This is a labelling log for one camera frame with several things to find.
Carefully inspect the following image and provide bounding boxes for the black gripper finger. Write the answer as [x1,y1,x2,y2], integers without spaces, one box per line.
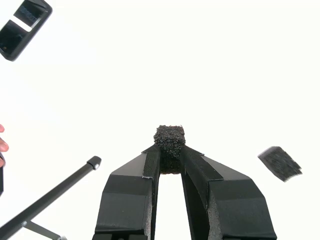
[180,145,278,240]
[91,143,162,240]

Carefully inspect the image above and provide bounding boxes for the black foam cube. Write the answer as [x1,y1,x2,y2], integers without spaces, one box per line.
[152,124,187,175]
[257,146,303,183]

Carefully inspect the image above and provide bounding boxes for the person's hand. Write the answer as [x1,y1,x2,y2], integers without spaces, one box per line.
[0,124,10,169]

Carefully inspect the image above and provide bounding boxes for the black tripod leg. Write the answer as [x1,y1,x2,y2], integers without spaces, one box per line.
[0,155,103,240]

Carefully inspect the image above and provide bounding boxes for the grey metal tripod brace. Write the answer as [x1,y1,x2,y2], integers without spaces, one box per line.
[21,219,68,240]

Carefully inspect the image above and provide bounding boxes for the black rectangular tray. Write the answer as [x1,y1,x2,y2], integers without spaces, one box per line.
[0,0,54,62]

